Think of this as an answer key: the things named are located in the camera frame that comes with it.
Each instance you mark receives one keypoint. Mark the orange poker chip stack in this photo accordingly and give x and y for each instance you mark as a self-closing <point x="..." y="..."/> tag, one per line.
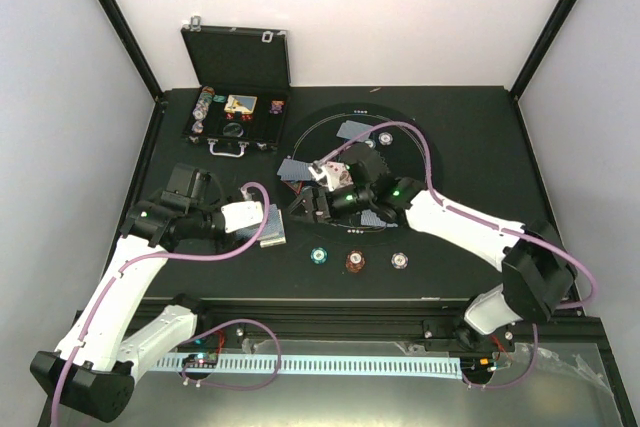
<point x="355" y="261"/>

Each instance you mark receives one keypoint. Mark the blue cards top seat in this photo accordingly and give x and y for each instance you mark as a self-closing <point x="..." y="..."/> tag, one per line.
<point x="349" y="130"/>

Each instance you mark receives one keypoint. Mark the white slotted cable duct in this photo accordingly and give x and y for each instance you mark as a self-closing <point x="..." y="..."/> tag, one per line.
<point x="332" y="365"/>

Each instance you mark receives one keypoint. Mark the card pack in case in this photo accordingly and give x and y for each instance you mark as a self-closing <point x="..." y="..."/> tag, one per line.
<point x="242" y="104"/>

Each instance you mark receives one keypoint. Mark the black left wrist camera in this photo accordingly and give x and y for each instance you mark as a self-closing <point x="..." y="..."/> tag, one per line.
<point x="187" y="186"/>

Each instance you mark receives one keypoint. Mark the chip row in case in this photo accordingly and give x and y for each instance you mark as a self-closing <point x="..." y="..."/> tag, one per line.
<point x="201" y="108"/>

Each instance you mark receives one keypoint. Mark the blue playing card deck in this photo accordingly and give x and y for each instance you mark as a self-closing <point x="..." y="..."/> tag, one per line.
<point x="273" y="233"/>

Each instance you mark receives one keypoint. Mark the green poker chip stack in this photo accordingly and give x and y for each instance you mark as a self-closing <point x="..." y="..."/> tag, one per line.
<point x="318" y="255"/>

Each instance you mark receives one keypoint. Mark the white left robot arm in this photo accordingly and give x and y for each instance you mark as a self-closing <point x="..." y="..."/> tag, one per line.
<point x="95" y="368"/>

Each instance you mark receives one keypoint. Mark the round black poker mat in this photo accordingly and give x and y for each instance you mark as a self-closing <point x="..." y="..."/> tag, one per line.
<point x="314" y="136"/>

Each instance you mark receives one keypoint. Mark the blue cards seat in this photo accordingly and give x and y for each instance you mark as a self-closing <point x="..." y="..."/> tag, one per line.
<point x="370" y="219"/>
<point x="349" y="130"/>

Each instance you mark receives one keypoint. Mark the blue card seat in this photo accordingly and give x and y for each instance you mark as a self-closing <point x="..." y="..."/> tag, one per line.
<point x="292" y="170"/>

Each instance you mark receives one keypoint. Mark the blue cards bottom seat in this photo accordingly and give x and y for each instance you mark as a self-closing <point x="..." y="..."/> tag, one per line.
<point x="370" y="219"/>

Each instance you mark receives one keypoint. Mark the black poker chip case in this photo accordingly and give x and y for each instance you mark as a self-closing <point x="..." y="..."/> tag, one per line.
<point x="244" y="61"/>

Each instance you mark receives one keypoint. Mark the red triangle marker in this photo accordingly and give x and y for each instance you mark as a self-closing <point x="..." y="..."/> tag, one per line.
<point x="295" y="186"/>

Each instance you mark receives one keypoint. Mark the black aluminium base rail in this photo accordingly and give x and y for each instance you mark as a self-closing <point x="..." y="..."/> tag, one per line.
<point x="438" y="328"/>

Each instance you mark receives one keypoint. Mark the blue white poker chip stack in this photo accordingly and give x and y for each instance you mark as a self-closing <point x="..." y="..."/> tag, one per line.
<point x="399" y="260"/>

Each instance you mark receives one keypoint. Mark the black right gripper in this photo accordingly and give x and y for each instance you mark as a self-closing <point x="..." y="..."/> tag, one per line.
<point x="311" y="195"/>

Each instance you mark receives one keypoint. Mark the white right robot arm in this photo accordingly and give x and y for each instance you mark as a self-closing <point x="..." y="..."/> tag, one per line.
<point x="504" y="271"/>

